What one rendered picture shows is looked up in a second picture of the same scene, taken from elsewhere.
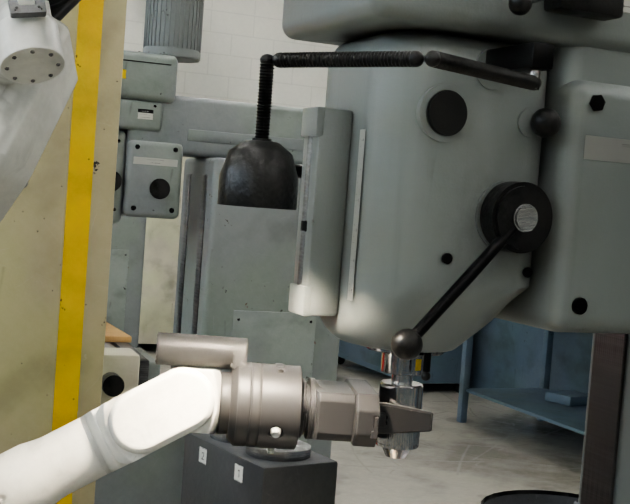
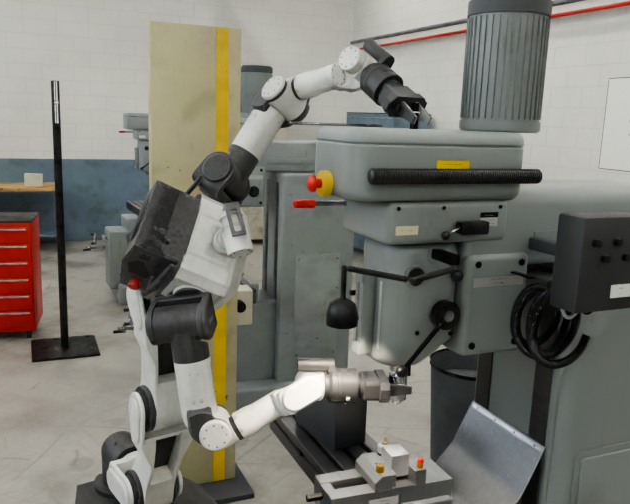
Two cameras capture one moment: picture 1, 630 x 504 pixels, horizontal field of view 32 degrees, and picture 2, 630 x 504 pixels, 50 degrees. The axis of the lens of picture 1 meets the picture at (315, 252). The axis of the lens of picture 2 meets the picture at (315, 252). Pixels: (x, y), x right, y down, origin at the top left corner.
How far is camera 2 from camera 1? 0.66 m
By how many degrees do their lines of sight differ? 8
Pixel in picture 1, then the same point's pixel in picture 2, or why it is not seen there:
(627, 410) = (495, 365)
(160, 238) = not seen: hidden behind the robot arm
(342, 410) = (375, 389)
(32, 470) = (252, 419)
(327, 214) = (367, 313)
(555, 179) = (461, 295)
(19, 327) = not seen: hidden behind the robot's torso
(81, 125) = not seen: hidden behind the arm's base
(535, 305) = (453, 344)
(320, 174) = (364, 298)
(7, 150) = (230, 284)
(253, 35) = (287, 52)
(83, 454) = (271, 411)
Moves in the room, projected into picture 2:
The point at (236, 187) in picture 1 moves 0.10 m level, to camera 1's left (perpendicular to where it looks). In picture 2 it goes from (334, 321) to (289, 319)
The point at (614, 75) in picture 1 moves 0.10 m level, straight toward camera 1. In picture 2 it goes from (486, 250) to (485, 258)
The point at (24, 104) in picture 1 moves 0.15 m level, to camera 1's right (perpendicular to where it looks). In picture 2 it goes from (234, 261) to (292, 263)
